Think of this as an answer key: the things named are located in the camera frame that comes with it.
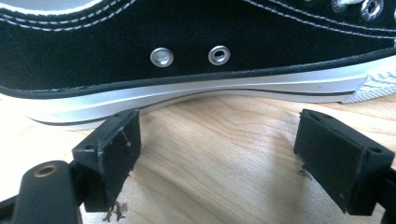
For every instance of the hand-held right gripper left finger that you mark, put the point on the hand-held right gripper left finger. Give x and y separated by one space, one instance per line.
112 155

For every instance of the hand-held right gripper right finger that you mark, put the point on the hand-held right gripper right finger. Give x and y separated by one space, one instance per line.
339 161

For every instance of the black white canvas sneaker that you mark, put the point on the black white canvas sneaker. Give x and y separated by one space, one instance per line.
93 62

